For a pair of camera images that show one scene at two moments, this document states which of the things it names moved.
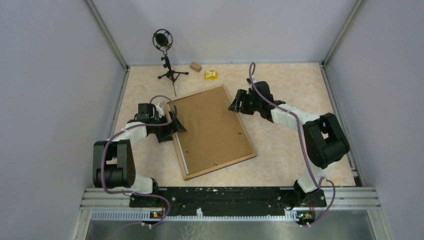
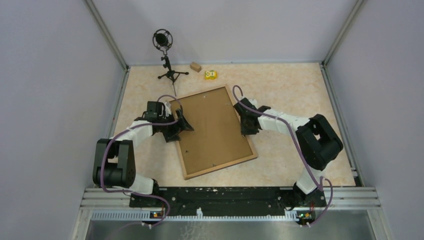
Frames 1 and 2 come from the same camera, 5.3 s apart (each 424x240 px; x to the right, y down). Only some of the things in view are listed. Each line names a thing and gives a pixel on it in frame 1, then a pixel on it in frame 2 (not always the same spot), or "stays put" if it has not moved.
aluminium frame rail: [340, 203] stays put
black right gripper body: [255, 104] to [245, 129]
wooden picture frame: [215, 136] stays put
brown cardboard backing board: [213, 136] stays put
